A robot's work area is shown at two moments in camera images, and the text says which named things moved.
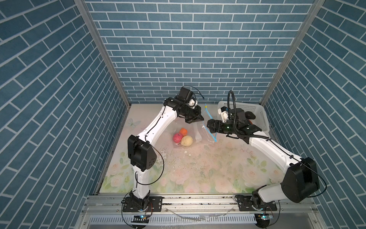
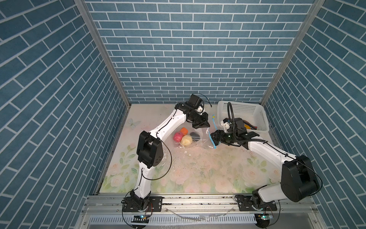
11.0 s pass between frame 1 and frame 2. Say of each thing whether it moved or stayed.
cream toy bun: stayed
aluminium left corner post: stayed
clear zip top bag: moved
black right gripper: moved
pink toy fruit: stayed
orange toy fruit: stayed
